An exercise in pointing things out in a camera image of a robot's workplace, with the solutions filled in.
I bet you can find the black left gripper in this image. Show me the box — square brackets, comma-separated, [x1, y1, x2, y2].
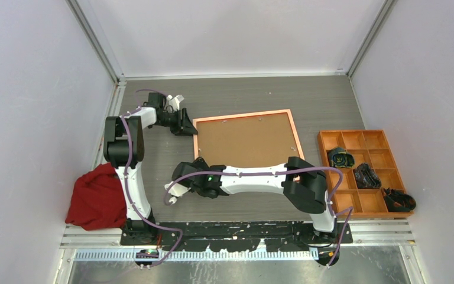
[157, 108, 199, 137]

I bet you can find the red picture frame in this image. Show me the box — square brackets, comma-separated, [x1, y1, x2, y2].
[193, 109, 305, 168]

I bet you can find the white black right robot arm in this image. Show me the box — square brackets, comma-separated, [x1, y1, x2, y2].
[164, 157, 338, 243]

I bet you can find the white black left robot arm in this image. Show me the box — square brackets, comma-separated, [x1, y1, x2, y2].
[103, 90, 198, 245]

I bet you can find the red cloth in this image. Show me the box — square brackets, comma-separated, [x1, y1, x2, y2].
[65, 163, 127, 231]

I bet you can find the blue yellow rolled tie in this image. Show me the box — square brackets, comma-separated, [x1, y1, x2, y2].
[327, 147, 355, 169]

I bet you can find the dark rolled tie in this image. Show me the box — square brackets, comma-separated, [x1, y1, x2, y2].
[353, 163, 381, 189]

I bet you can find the orange compartment tray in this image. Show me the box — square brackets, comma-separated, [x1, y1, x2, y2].
[317, 130, 416, 218]

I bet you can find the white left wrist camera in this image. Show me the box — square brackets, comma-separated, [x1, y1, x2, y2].
[166, 95, 184, 112]

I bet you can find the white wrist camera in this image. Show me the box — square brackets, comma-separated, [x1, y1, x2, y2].
[164, 182, 190, 206]
[166, 95, 184, 112]

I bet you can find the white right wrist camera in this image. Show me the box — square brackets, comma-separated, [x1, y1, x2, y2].
[164, 182, 190, 206]

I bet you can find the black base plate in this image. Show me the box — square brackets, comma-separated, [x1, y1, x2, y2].
[120, 221, 353, 253]

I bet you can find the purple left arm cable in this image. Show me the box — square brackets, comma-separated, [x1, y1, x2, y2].
[119, 89, 184, 269]

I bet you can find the white slotted cable duct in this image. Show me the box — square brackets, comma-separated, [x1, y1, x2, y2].
[74, 248, 318, 262]

